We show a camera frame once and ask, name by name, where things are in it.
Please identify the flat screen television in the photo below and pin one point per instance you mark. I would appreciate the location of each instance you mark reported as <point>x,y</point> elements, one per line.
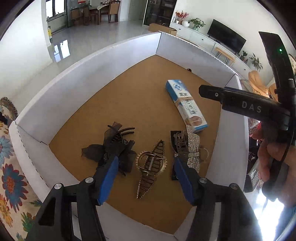
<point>227,34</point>

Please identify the red flowers in white vase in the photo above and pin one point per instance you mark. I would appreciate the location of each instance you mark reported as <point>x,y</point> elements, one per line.
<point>181,18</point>

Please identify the silver rhinestone bow hair clip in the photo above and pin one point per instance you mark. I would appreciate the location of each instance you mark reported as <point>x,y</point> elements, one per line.
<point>193,146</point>

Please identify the long-leaf potted plant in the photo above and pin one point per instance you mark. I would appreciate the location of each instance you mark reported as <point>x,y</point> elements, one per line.
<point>256,62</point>

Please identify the black organza bow hair claw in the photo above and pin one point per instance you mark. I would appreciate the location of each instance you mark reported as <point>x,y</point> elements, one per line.
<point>108,150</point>

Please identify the black rectangular carton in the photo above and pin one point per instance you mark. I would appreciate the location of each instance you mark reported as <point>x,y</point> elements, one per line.
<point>255,176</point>

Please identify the orange lounge chair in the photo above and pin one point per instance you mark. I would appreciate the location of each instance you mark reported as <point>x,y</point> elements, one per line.
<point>259,83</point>

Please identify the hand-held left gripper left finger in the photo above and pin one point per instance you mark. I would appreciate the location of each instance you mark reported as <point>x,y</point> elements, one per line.
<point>107,178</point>

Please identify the brown cardboard box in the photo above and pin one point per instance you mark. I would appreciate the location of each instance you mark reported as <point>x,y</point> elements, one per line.
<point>161,29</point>

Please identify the person's right hand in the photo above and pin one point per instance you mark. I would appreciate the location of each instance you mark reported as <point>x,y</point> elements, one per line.
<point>266,157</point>

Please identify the floral cloth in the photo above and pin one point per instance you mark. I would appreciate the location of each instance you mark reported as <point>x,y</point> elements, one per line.
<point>11,176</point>

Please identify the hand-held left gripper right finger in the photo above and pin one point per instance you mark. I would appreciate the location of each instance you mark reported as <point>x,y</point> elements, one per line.
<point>185,183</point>

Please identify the white standing air conditioner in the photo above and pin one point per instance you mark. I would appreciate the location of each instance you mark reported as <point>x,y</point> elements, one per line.
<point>293,63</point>

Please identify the dark glass display cabinet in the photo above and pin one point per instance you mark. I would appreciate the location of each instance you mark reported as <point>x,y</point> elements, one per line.
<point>159,11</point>

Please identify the wooden dining table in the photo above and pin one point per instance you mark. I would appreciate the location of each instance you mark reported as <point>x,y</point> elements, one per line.
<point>101,8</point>

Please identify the small potted plant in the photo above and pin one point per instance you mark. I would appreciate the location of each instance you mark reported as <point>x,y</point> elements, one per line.
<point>244,55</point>

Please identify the bushy green potted plant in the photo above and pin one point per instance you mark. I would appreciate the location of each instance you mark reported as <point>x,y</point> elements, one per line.
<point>196,24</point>

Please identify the blue white ointment carton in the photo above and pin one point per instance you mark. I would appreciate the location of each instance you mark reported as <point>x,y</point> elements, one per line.
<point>187,106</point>

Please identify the red packet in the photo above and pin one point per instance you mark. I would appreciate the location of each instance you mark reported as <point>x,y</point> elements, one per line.
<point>255,131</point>

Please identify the white television cabinet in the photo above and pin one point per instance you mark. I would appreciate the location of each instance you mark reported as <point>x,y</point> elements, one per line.
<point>196,34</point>

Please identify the wooden dining chair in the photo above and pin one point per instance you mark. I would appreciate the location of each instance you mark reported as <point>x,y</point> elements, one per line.
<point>75,17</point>
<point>114,11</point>

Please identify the large white cardboard box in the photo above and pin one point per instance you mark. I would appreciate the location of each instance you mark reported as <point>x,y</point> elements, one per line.
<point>138,111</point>

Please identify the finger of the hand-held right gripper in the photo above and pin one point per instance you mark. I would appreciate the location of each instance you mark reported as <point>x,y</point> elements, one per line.
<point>211,92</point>

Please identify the gold rhinestone hair clip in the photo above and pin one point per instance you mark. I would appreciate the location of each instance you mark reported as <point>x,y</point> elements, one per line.
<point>150,162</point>

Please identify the wooden stool with metal legs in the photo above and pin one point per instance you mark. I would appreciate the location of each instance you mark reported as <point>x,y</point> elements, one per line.
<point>223,54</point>

